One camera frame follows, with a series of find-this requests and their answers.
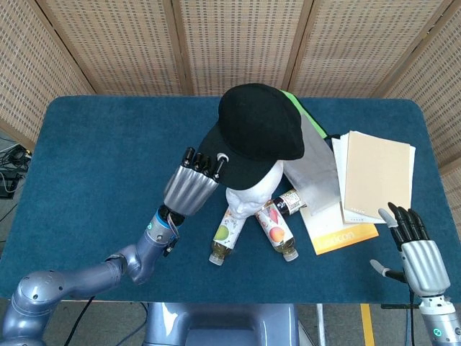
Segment grey robot torso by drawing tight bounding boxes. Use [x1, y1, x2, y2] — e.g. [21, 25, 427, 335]
[143, 302, 300, 346]

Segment white foam mannequin head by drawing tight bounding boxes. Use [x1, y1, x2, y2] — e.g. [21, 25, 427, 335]
[225, 160, 285, 219]

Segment tea bottle green apple label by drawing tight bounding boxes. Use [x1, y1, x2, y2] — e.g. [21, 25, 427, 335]
[209, 210, 244, 267]

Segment tea bottle peach label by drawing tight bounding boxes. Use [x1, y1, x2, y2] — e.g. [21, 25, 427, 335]
[254, 203, 300, 262]

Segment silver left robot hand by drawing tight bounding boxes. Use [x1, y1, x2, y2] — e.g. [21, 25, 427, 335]
[162, 146, 231, 217]

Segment black baseball cap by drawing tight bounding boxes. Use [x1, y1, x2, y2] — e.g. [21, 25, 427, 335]
[197, 83, 306, 191]

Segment white yellow notebook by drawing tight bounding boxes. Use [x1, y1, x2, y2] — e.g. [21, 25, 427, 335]
[300, 201, 380, 256]

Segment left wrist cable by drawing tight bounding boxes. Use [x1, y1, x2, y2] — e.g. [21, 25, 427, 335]
[164, 212, 181, 257]

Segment beige paper folder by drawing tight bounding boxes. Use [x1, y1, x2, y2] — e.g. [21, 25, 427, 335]
[344, 130, 417, 221]

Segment woven wooden folding screen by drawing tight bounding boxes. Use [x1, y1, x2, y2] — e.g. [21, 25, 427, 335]
[0, 0, 461, 174]

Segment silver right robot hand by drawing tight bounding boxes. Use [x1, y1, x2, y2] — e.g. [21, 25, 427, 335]
[370, 202, 451, 297]

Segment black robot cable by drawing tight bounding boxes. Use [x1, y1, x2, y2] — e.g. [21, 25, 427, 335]
[66, 295, 97, 346]

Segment black floor power box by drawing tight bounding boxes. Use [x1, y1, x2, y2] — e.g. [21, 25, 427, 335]
[0, 172, 21, 198]

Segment translucent white plastic bag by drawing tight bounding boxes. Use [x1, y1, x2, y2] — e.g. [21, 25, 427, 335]
[282, 107, 341, 216]

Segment black floor cable tangle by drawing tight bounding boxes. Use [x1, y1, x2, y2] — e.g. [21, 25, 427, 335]
[0, 142, 33, 174]

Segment blue felt table cover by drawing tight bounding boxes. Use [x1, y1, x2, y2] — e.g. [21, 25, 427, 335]
[0, 95, 443, 302]

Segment white paper sheets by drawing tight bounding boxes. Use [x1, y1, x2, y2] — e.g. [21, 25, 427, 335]
[331, 131, 382, 225]

